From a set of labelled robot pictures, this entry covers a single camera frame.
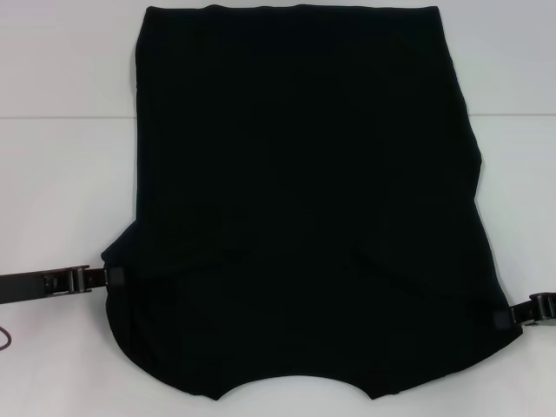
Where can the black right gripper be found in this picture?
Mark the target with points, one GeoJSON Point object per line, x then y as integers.
{"type": "Point", "coordinates": [545, 309]}

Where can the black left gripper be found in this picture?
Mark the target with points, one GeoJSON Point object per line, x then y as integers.
{"type": "Point", "coordinates": [26, 286]}

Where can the black t-shirt with FREE print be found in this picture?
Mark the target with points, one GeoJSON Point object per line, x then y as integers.
{"type": "Point", "coordinates": [304, 152]}

